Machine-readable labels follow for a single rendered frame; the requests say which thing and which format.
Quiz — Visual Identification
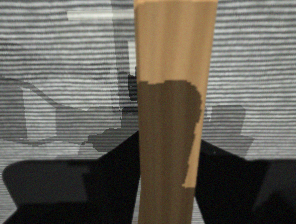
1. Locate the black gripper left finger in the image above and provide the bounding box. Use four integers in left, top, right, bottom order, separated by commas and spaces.
2, 130, 140, 224

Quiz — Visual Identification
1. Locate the wooden side rail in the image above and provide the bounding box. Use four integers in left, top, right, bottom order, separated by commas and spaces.
134, 0, 218, 224

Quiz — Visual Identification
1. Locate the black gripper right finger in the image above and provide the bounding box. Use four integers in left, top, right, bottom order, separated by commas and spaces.
194, 139, 296, 224

